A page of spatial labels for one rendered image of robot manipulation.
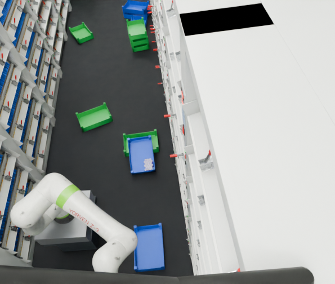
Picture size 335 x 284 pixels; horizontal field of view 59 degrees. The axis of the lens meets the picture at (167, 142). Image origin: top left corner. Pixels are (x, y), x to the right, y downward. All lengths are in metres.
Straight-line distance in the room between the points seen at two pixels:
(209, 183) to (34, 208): 0.91
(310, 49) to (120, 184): 2.04
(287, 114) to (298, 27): 0.26
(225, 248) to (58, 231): 1.50
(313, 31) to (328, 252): 0.47
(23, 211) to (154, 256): 1.09
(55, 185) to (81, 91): 1.99
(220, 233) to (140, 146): 1.95
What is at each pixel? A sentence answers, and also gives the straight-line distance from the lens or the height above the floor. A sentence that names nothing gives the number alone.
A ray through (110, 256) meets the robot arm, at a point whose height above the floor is 0.97.
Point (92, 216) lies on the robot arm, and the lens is 1.37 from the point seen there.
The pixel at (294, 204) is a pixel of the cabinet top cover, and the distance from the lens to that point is 0.45.
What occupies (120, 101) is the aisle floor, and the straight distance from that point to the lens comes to 3.08.
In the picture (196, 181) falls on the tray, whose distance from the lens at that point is 0.96.
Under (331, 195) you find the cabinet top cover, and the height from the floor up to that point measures 1.75.
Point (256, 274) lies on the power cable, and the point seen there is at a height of 1.79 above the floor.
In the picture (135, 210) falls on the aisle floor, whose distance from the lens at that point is 2.37.
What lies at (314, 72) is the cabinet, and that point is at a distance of 0.63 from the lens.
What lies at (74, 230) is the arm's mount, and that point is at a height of 0.37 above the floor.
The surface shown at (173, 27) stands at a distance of 1.20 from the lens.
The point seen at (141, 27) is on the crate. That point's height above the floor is 0.16.
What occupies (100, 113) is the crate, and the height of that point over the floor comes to 0.00.
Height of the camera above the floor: 2.14
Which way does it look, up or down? 53 degrees down
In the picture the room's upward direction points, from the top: 7 degrees counter-clockwise
